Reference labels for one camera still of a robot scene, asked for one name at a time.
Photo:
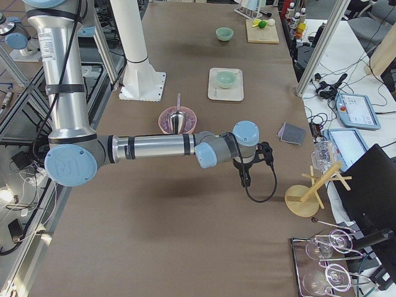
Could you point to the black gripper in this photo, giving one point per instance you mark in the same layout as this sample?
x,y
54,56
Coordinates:
x,y
241,166

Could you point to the green bowl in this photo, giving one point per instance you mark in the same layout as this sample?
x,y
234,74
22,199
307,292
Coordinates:
x,y
226,79
224,34

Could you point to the grey folded cloth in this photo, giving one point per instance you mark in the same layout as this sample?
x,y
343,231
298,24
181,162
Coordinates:
x,y
291,134

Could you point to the wooden mug tree stand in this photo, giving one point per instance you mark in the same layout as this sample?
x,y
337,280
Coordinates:
x,y
305,201

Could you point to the pink bowl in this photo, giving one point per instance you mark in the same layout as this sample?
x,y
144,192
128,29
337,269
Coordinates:
x,y
190,119

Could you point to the beige serving tray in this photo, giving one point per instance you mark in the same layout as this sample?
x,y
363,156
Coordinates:
x,y
235,93

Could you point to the metal scoop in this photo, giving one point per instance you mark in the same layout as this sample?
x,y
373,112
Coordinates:
x,y
177,119

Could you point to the green bowl on tray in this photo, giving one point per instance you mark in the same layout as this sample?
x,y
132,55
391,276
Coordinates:
x,y
226,79

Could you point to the wine glass rack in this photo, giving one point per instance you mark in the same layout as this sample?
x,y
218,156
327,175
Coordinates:
x,y
318,262

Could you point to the black monitor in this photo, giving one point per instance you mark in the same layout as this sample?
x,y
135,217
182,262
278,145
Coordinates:
x,y
370,202

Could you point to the bamboo cutting board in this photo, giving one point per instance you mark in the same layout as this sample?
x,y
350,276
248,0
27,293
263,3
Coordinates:
x,y
267,35

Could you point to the green lime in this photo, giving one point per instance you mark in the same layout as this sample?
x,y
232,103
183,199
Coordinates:
x,y
262,24

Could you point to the lemon slice top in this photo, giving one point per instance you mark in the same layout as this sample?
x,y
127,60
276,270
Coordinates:
x,y
255,22

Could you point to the black water bottle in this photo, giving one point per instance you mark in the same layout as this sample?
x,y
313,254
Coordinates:
x,y
318,34

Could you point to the light blue cup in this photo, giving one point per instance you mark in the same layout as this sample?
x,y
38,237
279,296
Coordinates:
x,y
253,5

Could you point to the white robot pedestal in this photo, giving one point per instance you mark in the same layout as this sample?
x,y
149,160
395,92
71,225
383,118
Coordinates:
x,y
141,81

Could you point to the aluminium frame post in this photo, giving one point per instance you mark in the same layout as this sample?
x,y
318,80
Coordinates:
x,y
326,36

